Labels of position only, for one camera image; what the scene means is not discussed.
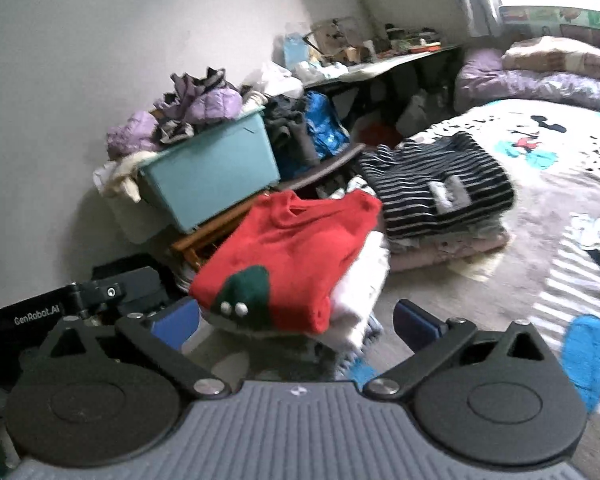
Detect colourful foam bed barrier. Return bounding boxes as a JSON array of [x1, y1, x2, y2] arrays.
[[498, 6, 600, 48]]

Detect red knit sweater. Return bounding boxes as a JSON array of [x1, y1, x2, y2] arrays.
[[189, 190, 381, 334]]

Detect black box GenRobot label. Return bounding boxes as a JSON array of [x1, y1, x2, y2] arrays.
[[0, 284, 76, 389]]

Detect purple quilt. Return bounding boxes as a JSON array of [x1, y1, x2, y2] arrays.
[[454, 48, 600, 113]]

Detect striped dark folded clothes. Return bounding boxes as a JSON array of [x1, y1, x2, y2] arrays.
[[358, 132, 515, 240]]

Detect blue plastic bag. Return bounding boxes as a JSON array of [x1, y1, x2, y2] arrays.
[[304, 91, 350, 159]]

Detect patterned beige pillow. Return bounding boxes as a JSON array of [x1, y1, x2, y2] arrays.
[[502, 36, 600, 81]]

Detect Mickey Mouse grey blanket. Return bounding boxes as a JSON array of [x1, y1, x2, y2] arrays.
[[179, 97, 600, 476]]

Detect clutter clothes pile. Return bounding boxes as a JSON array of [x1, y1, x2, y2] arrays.
[[96, 64, 303, 204]]

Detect dark side table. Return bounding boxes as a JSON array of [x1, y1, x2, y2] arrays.
[[304, 46, 464, 132]]

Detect pink folded garment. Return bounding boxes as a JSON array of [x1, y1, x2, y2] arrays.
[[389, 228, 510, 273]]

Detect teal plastic storage bin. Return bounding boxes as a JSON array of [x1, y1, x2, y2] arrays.
[[138, 110, 280, 233]]

